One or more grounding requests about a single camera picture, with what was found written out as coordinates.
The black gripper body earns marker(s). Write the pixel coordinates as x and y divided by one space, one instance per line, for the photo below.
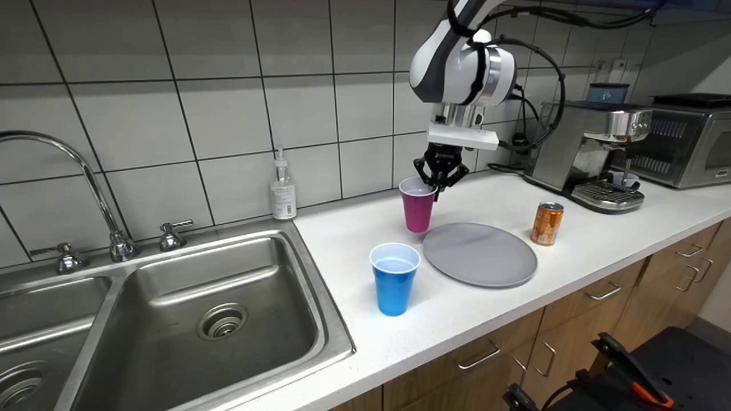
446 160

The magenta plastic cup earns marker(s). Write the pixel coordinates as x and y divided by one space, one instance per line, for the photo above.
417 214

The orange soda can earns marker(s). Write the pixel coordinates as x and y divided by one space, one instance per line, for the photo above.
549 224

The blue plastic cup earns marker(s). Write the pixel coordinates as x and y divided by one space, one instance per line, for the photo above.
395 287

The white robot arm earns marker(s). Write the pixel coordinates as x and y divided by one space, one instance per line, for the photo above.
459 70

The grey round plate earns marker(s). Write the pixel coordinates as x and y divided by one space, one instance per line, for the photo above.
481 259

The stainless steel espresso machine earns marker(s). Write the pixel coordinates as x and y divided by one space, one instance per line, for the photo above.
563 145

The clear soap pump bottle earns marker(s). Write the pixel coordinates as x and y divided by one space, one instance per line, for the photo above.
283 194

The wooden base cabinet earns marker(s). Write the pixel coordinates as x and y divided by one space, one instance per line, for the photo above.
495 335

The blue box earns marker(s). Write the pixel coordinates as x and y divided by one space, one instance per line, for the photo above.
608 94

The stainless steel double sink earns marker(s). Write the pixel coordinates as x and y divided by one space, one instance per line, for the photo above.
229 321

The chrome faucet knob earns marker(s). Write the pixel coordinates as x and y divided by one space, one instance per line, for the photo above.
173 238
68 260

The orange and black clamp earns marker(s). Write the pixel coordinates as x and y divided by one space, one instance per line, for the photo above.
632 373

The black cart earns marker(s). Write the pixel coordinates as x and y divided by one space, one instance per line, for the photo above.
687 365

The chrome gooseneck faucet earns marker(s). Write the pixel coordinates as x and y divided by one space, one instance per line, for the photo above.
121 243

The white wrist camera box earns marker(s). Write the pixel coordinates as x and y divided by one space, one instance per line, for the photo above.
464 137

